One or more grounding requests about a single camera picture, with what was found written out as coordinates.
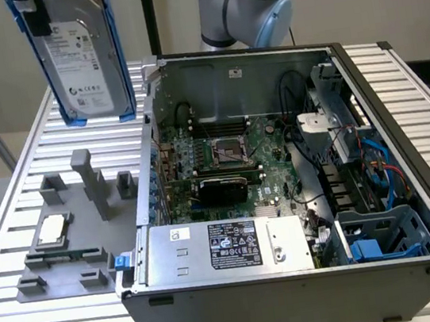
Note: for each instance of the hard disk with blue carrier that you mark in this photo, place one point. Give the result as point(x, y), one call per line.
point(78, 68)

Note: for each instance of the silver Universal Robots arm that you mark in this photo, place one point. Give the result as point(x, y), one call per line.
point(241, 9)

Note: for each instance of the blue disk carrier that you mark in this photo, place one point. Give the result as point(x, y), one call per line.
point(365, 250)

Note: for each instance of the grey disk bay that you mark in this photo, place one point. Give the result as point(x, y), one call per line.
point(392, 224)

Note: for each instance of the black stand pole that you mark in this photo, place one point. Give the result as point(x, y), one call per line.
point(150, 18)

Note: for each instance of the silver CPU chip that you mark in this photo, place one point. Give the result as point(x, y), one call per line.
point(50, 229)

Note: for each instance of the grey parts rack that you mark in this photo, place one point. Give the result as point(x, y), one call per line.
point(84, 227)

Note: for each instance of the CPU socket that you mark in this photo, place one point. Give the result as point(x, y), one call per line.
point(229, 151)

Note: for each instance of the green RAM stick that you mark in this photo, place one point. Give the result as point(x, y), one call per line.
point(76, 253)

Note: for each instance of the black graphics card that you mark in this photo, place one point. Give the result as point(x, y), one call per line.
point(223, 192)

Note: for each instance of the blue release latch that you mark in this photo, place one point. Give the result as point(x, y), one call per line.
point(122, 262)

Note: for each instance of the round coin cell battery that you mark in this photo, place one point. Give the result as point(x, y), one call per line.
point(270, 128)

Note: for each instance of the green motherboard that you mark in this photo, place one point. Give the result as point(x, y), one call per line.
point(275, 160)

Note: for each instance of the silver power supply unit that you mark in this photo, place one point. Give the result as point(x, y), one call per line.
point(197, 259)

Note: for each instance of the silver chipset heatsink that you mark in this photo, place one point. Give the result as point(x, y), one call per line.
point(266, 212)

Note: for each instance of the grey metal drive cage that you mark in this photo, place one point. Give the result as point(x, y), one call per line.
point(340, 143)

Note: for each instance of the black table corner cap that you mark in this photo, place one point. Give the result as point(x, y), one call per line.
point(384, 46)

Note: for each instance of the open black PC case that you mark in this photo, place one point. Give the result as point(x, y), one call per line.
point(259, 307)

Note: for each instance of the silver metal bracket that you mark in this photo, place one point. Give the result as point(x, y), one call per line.
point(311, 121)

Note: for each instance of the black plastic fan bracket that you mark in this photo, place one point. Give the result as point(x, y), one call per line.
point(337, 188)

